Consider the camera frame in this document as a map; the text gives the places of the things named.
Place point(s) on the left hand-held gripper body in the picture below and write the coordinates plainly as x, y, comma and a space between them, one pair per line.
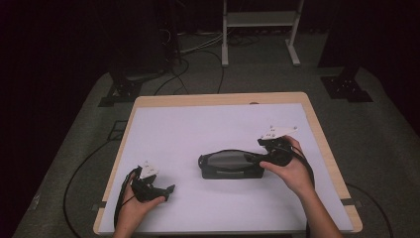
145, 185

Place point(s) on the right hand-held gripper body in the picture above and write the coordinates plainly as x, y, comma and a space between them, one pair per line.
275, 147

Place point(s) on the black bag with grey panel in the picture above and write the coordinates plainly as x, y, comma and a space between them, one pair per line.
228, 165

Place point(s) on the person's left hand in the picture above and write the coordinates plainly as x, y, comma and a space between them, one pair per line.
135, 211

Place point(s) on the person's right hand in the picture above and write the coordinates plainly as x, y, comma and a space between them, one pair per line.
294, 172

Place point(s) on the white table mat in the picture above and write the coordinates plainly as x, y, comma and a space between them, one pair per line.
185, 132

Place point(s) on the wooden table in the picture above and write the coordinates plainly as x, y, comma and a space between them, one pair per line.
224, 98

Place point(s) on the black stand base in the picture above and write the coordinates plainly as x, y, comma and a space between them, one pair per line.
346, 87
120, 92

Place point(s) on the white metal stand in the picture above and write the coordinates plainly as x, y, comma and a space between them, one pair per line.
261, 20

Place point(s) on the black square floor frame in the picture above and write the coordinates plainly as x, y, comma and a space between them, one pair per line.
117, 130

